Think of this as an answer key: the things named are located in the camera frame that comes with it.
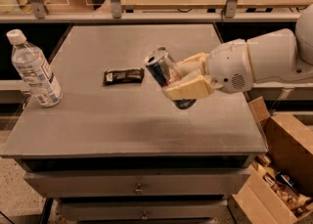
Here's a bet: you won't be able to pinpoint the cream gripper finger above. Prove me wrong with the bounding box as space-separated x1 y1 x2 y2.
177 53 209 76
162 75 216 101

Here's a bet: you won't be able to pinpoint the clear plastic water bottle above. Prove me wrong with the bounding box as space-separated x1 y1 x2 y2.
7 29 62 107

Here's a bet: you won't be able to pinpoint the black snack wrapper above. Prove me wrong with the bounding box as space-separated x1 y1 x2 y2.
103 68 145 86

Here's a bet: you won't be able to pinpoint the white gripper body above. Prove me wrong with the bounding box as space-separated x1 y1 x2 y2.
205 39 254 94

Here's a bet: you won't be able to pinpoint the snack packets in box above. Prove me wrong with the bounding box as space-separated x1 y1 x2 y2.
255 155 312 217

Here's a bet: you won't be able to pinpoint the cardboard box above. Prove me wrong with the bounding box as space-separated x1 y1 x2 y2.
229 97 313 224

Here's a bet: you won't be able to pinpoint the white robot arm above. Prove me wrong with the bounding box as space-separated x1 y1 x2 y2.
163 5 313 100

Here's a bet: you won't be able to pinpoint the red bull can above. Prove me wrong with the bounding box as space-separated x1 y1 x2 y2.
143 46 198 111

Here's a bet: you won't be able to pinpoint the grey drawer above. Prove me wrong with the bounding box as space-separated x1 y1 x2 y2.
60 201 227 221
24 169 249 199

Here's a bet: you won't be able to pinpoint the blue pepsi can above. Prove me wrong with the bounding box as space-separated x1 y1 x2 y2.
275 171 295 189

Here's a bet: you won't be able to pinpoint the upper grey drawer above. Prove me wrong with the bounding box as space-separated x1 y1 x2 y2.
24 169 249 199

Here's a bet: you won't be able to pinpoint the lower grey drawer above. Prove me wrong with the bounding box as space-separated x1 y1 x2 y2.
60 201 227 221

